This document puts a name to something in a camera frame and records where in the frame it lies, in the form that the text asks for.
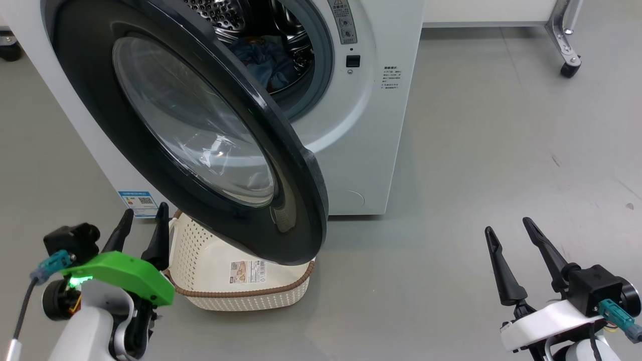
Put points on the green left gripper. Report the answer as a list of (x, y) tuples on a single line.
[(120, 271)]

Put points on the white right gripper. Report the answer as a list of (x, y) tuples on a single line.
[(546, 323)]

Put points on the dark round glass washer door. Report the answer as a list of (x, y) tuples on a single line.
[(100, 125)]

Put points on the blue cartoon print garment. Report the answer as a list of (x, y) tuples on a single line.
[(256, 55)]

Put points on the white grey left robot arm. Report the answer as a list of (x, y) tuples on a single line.
[(90, 331)]

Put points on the white front-load washing machine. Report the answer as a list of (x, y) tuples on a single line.
[(361, 150)]

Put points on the grey warning label sticker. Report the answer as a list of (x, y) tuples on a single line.
[(342, 22)]

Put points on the blue energy label sticker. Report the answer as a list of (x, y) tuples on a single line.
[(138, 204)]

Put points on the cream perforated basket brown rim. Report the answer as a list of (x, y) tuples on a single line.
[(220, 296)]

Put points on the paper product label in basket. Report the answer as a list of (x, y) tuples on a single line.
[(248, 272)]

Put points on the metal partition leg with caster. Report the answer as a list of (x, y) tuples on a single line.
[(564, 45)]

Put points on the black caster wheel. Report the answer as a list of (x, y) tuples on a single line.
[(10, 47)]

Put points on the small black text label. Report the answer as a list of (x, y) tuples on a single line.
[(392, 77)]

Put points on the white partition board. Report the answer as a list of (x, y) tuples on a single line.
[(481, 11)]

